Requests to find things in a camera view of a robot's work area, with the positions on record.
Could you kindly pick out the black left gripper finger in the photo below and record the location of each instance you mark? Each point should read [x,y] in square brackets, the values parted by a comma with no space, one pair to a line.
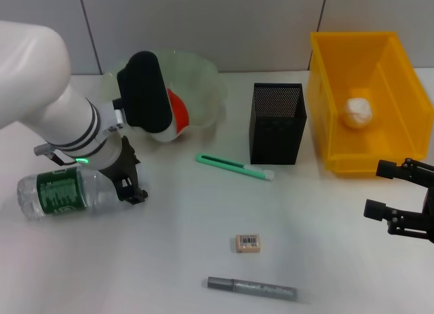
[135,196]

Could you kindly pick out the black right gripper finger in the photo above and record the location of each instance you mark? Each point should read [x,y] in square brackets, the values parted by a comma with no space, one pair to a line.
[407,171]
[400,220]

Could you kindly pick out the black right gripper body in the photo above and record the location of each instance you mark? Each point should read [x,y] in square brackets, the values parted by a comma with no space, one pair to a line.
[429,215]

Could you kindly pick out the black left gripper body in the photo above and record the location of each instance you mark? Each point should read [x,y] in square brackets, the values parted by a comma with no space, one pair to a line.
[123,168]

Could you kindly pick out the water bottle with green label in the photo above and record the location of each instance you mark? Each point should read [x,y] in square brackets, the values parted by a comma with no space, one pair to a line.
[61,195]

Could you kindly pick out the white paper ball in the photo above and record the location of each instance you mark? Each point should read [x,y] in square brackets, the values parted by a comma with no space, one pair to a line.
[357,112]

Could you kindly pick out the mint green utility knife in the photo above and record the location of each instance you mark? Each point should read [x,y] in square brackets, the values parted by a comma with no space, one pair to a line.
[230,165]

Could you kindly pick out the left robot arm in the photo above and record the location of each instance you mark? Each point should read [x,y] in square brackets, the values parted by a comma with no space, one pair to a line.
[34,73]

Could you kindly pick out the translucent green fruit bowl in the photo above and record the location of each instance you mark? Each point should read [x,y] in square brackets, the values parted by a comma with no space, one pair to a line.
[200,80]

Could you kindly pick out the beige eraser with barcode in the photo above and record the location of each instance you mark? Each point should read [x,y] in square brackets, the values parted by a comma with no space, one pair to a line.
[248,244]

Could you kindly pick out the grey marker pen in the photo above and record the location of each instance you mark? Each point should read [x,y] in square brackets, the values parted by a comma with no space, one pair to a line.
[237,284]

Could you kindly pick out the black mesh pen holder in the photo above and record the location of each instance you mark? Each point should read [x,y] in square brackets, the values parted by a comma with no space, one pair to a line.
[274,131]

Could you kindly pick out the yellow plastic storage bin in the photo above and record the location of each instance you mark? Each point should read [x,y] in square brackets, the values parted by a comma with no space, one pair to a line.
[390,73]

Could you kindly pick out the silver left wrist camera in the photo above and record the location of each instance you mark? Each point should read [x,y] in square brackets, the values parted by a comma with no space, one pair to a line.
[146,90]

